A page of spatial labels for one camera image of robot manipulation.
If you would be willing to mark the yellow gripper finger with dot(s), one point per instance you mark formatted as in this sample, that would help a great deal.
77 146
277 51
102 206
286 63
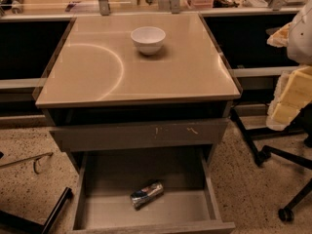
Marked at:
278 36
292 93

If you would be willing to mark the crushed redbull can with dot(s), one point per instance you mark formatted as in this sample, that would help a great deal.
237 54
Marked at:
146 194

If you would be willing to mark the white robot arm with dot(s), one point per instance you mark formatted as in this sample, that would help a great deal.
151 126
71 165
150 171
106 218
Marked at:
299 46

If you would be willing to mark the closed top drawer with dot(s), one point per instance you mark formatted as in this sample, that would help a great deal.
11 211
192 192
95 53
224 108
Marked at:
139 135

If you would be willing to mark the grey drawer cabinet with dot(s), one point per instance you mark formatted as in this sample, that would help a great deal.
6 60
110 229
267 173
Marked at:
99 76

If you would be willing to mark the open middle drawer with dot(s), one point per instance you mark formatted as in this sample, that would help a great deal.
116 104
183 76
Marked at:
108 178

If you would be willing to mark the white ceramic bowl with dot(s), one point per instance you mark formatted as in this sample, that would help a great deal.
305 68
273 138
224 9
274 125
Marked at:
148 40

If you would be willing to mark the thin metal rod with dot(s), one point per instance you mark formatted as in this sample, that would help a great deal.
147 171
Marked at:
34 159

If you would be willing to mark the black metal leg left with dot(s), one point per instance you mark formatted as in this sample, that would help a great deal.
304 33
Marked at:
34 223

